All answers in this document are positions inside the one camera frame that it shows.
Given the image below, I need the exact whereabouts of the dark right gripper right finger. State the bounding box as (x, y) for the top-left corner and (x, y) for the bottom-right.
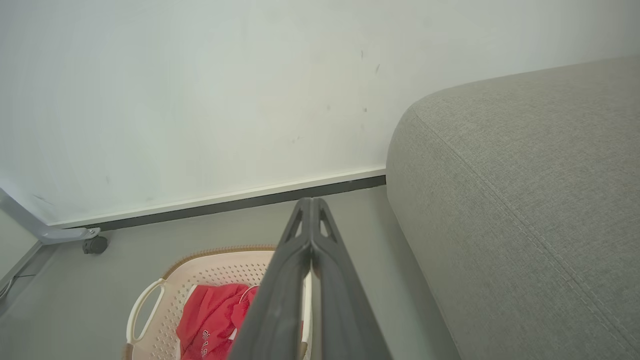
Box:
(311, 197), (393, 360)

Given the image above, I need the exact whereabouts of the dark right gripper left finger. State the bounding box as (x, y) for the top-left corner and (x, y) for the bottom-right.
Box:
(227, 197), (314, 360)

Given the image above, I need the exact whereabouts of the white perforated laundry basket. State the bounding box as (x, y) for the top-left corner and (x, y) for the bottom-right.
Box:
(122, 245), (314, 360)

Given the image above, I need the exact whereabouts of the red jersey with white print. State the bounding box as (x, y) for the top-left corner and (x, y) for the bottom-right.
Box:
(176, 284), (261, 360)

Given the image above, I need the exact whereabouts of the white and black baseboard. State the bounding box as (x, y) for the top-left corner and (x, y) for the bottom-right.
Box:
(50, 167), (387, 231)

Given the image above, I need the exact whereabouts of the black caster wheel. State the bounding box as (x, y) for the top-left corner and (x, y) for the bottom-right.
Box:
(82, 236), (108, 255)

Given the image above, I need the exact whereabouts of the grey fabric sofa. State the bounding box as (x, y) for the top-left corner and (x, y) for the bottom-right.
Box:
(386, 55), (640, 360)

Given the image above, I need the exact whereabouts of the grey metal frame leg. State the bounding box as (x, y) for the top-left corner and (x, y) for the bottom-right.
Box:
(0, 187), (101, 246)

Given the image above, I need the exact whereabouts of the thin black floor cable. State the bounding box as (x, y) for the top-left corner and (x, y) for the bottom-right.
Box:
(0, 272), (38, 301)

